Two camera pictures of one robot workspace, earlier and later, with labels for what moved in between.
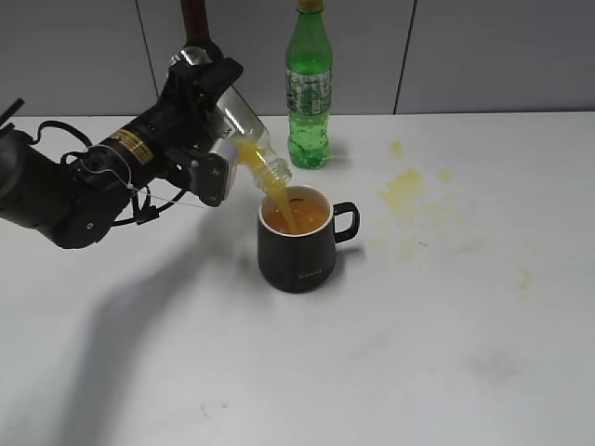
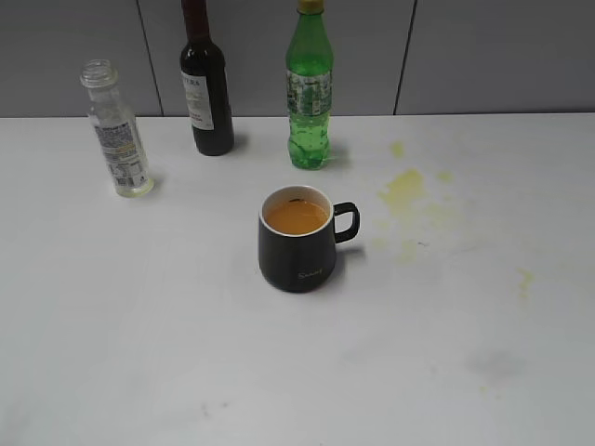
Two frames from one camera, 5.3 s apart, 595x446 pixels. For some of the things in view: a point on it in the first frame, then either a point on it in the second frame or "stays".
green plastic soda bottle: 309,72 stays
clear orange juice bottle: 240,134 -> 116,128
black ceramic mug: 297,237 stays
